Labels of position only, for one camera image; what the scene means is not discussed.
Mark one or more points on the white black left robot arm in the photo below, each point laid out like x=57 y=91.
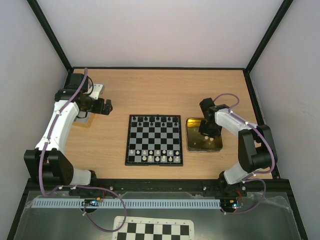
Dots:
x=76 y=101

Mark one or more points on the gold metal tray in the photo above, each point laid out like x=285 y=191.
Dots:
x=196 y=142

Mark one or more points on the white slotted cable duct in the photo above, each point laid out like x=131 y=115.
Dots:
x=74 y=203

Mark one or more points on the black grey chess board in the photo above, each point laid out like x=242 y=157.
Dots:
x=154 y=132

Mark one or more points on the checkered calibration board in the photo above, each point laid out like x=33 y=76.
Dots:
x=144 y=228

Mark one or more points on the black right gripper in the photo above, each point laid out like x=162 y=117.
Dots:
x=208 y=131

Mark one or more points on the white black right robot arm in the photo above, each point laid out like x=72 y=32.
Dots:
x=256 y=149

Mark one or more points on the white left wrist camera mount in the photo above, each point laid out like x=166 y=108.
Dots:
x=96 y=90

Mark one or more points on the black mounting rail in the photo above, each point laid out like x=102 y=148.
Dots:
x=204 y=187

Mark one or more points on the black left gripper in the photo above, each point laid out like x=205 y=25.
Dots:
x=99 y=109

